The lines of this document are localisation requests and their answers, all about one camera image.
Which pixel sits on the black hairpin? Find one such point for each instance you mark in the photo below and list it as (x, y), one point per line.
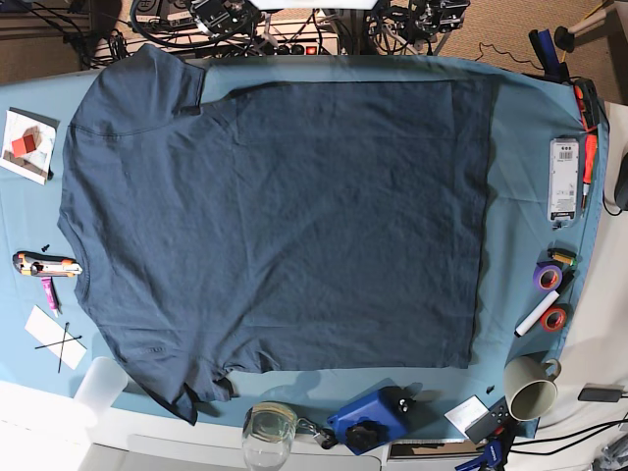
(58, 343)
(60, 360)

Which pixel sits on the light blue table cloth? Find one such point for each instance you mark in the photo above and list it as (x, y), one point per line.
(528, 114)

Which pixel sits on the white small box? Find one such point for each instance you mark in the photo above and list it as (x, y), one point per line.
(467, 413)

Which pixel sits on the white paper card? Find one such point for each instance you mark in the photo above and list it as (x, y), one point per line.
(46, 330)

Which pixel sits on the white marker pen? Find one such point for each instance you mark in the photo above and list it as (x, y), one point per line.
(535, 315)

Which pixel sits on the pink glue tube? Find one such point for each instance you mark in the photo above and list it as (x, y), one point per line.
(51, 295)

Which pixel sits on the blue spring clamp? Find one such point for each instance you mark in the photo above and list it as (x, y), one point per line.
(493, 457)

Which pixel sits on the clear drinking glass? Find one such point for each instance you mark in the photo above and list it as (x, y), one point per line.
(267, 435)

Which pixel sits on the black power adapter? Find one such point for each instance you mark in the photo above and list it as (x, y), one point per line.
(601, 394)

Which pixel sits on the beige ceramic mug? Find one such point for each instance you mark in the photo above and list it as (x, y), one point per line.
(529, 387)

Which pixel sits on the orange black tool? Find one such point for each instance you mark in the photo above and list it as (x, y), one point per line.
(588, 104)

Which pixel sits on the orange grey utility knife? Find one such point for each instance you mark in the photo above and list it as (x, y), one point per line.
(42, 266)

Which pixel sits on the purple tape roll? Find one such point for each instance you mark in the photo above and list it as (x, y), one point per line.
(547, 276)

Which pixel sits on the red handled screwdriver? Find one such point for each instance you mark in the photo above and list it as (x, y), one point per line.
(591, 147)

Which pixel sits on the red tape roll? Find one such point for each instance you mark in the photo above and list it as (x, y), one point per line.
(554, 318)

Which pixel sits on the small metal padlock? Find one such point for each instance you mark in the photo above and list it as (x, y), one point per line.
(325, 438)

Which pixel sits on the dark blue T-shirt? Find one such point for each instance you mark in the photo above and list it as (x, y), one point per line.
(284, 227)

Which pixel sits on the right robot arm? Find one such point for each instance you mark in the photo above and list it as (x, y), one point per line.
(221, 19)

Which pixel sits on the booklet with red cube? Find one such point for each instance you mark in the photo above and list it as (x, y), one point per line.
(27, 145)

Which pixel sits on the small green yellow battery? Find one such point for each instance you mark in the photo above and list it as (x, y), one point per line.
(563, 256)

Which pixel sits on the grey remote control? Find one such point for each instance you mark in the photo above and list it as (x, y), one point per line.
(497, 416)

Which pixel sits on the translucent plastic cup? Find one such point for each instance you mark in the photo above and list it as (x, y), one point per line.
(101, 385)

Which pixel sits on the black power strip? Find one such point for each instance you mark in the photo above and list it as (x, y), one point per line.
(329, 47)

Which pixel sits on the blue clamp block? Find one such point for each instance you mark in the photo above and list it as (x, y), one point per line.
(375, 419)

